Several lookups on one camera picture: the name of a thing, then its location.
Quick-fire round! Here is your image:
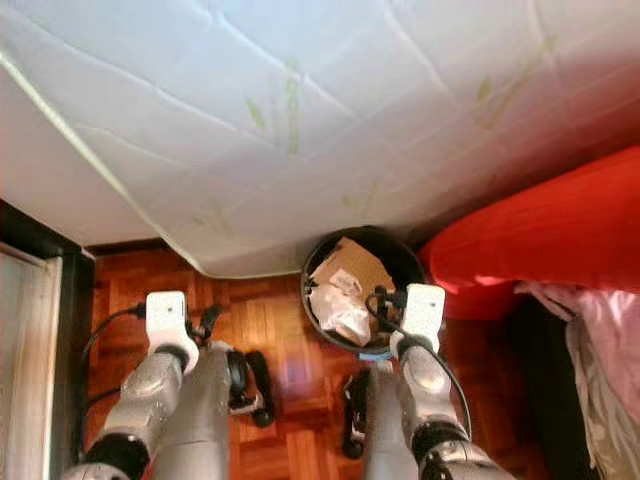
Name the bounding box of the brown cardboard piece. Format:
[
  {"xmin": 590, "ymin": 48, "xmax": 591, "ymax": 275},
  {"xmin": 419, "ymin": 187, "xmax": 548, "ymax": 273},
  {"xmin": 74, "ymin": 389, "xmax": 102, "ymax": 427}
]
[{"xmin": 309, "ymin": 237, "xmax": 397, "ymax": 323}]

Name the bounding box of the silver left robot leg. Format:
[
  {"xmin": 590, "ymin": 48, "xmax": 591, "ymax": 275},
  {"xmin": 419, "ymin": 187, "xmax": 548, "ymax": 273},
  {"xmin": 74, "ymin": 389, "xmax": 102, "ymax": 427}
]
[{"xmin": 150, "ymin": 340, "xmax": 243, "ymax": 480}]

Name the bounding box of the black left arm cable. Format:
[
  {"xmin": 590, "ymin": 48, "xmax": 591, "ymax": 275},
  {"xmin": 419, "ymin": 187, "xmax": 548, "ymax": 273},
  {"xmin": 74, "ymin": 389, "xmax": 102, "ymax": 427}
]
[{"xmin": 79, "ymin": 304, "xmax": 152, "ymax": 463}]

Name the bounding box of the silver robot leg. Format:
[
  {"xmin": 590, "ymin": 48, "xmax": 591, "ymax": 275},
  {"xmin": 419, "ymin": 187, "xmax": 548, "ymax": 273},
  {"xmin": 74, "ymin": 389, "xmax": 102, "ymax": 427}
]
[
  {"xmin": 359, "ymin": 359, "xmax": 421, "ymax": 480},
  {"xmin": 150, "ymin": 340, "xmax": 243, "ymax": 480}
]

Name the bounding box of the frosted glass sliding door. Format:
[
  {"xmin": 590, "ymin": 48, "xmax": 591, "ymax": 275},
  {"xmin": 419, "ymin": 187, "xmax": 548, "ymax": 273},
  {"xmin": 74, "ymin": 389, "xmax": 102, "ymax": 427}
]
[{"xmin": 0, "ymin": 244, "xmax": 63, "ymax": 480}]

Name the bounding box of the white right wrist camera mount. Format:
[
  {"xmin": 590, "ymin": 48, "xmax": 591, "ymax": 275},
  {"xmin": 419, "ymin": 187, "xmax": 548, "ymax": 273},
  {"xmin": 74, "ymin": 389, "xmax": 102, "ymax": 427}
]
[{"xmin": 399, "ymin": 283, "xmax": 448, "ymax": 347}]

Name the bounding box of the silver right robot leg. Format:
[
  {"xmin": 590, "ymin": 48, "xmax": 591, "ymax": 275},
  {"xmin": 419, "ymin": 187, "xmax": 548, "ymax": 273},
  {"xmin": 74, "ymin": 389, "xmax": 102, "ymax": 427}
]
[{"xmin": 359, "ymin": 359, "xmax": 421, "ymax": 480}]

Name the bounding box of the black round trash bin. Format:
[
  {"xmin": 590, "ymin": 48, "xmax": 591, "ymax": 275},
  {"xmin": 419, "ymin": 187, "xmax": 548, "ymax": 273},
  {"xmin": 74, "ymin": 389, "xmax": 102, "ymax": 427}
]
[{"xmin": 299, "ymin": 225, "xmax": 427, "ymax": 360}]

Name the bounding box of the black robot foot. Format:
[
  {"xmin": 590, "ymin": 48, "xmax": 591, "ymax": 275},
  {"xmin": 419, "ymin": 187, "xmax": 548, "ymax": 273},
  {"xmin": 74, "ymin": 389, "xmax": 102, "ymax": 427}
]
[
  {"xmin": 341, "ymin": 367, "xmax": 372, "ymax": 460},
  {"xmin": 224, "ymin": 347, "xmax": 277, "ymax": 430}
]

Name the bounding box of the thick red fabric cushion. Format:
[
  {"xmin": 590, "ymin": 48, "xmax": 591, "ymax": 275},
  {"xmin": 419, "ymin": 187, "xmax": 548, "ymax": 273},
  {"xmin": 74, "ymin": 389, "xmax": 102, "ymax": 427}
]
[{"xmin": 418, "ymin": 144, "xmax": 640, "ymax": 322}]

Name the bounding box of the black left robot foot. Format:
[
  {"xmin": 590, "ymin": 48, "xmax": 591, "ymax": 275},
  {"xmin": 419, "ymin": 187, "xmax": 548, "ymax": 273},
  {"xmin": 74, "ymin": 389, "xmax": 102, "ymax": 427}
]
[{"xmin": 224, "ymin": 347, "xmax": 277, "ymax": 430}]

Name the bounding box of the black right robot foot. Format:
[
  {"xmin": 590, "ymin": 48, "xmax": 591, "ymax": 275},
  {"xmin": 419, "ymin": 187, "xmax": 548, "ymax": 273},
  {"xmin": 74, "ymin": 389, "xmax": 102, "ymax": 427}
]
[{"xmin": 341, "ymin": 367, "xmax": 372, "ymax": 460}]

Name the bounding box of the white crumpled paper trash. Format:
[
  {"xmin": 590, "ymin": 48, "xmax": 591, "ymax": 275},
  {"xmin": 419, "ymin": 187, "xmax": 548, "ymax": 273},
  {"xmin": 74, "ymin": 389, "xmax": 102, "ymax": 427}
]
[{"xmin": 304, "ymin": 279, "xmax": 374, "ymax": 347}]

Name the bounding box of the white quilted mattress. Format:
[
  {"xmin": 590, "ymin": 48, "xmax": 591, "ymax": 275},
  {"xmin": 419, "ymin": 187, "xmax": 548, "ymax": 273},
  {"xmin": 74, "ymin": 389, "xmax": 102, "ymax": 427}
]
[{"xmin": 0, "ymin": 0, "xmax": 640, "ymax": 280}]

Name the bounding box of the black door frame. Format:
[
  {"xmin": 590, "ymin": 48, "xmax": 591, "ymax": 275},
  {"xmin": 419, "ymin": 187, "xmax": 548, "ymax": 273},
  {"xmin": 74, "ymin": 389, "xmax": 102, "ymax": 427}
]
[{"xmin": 0, "ymin": 199, "xmax": 98, "ymax": 480}]

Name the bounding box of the pink cartoon print quilt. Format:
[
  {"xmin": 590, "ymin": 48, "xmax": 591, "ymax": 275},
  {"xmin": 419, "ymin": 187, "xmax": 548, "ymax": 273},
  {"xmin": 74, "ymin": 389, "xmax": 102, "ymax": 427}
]
[{"xmin": 515, "ymin": 280, "xmax": 640, "ymax": 401}]

